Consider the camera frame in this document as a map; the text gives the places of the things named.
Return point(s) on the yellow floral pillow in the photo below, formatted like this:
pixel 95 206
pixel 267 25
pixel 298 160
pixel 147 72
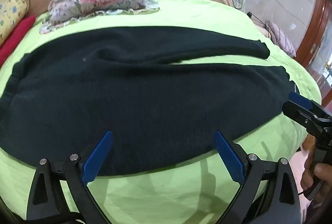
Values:
pixel 11 9

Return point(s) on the brown wooden cabinet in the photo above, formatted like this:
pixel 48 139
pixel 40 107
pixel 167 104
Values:
pixel 315 32

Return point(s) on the black pants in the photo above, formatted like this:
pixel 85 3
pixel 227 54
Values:
pixel 129 97

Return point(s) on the red fleece blanket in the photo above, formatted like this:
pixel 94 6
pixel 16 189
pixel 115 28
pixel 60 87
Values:
pixel 15 37

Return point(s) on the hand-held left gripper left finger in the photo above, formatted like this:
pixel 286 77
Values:
pixel 98 156

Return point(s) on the pink plaid cloth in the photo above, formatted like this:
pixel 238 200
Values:
pixel 282 40

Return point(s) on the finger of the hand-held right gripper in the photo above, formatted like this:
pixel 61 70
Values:
pixel 300 100
pixel 293 112

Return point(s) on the green bed sheet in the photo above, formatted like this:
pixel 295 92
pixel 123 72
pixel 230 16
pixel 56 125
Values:
pixel 181 195

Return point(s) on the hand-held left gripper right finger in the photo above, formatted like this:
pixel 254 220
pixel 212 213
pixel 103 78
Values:
pixel 229 159

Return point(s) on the person's right hand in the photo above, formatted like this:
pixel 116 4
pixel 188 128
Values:
pixel 324 171

